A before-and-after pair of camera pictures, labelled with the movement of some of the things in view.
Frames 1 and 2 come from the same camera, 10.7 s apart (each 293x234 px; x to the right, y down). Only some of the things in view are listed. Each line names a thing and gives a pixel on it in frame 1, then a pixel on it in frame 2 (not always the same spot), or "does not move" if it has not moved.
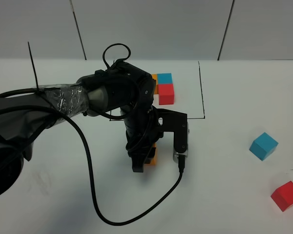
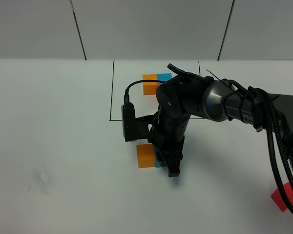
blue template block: (164, 78) does not move
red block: (286, 195) does not move
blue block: (263, 146) -> (158, 164)
